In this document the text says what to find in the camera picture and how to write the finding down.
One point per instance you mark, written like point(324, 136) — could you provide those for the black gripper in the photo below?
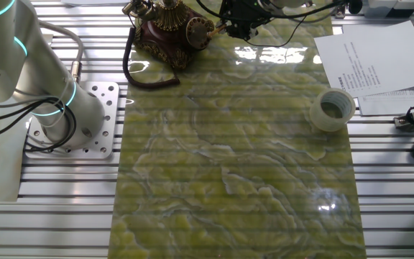
point(252, 12)

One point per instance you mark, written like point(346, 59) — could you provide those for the antique red rotary phone base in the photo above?
point(164, 39)

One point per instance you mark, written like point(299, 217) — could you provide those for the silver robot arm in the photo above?
point(41, 72)

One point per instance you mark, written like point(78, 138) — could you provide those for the brass and red phone handset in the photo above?
point(140, 9)

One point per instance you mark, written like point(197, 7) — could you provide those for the clear packing tape roll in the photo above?
point(316, 115)

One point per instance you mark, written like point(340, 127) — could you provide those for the grey metal block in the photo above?
point(390, 7)

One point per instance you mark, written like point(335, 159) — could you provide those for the green marble pattern mat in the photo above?
point(228, 180)

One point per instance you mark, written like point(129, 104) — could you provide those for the printed instruction paper sheet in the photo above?
point(401, 54)

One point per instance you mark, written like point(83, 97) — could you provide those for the paper sheet with table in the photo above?
point(390, 102)

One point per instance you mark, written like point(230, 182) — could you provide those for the wrist camera bracket black knob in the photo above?
point(355, 5)

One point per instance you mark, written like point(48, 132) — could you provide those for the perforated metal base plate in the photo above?
point(102, 108)

